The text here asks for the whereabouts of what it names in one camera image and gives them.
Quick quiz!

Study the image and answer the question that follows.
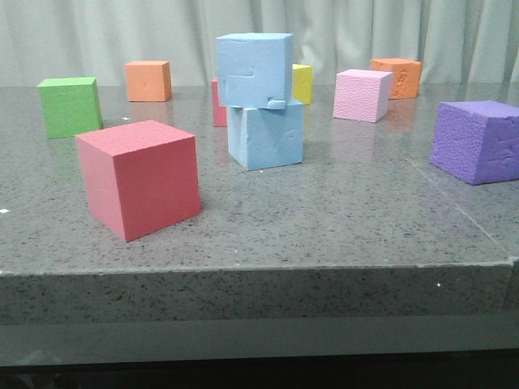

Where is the light blue cube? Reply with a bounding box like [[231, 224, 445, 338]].
[[217, 32, 293, 110], [227, 99, 304, 170]]

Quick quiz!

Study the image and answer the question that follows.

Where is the small red foam cube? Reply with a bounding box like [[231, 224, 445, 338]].
[[211, 78, 227, 127]]

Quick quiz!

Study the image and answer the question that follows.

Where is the large red foam cube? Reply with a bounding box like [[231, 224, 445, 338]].
[[75, 120, 201, 242]]

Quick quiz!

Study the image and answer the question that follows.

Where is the yellow foam cube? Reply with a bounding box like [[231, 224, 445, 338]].
[[292, 64, 313, 105]]

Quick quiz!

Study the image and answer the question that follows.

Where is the pink foam cube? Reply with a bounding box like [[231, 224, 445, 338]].
[[332, 69, 392, 123]]

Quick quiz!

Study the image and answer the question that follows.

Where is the orange foam cube left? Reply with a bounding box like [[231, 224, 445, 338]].
[[124, 60, 172, 102]]

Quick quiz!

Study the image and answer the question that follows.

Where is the orange foam cube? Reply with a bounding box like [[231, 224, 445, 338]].
[[370, 58, 422, 100], [124, 60, 172, 102]]

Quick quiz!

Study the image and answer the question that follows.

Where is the orange foam cube right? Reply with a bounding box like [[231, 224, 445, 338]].
[[370, 58, 422, 100]]

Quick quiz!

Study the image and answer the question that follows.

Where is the green foam cube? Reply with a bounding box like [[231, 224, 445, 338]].
[[36, 77, 103, 139]]

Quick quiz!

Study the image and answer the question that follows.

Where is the purple foam cube right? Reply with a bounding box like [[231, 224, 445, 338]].
[[429, 100, 518, 185]]

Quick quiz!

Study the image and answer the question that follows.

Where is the grey curtain backdrop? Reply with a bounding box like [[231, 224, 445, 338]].
[[1, 1, 518, 86]]

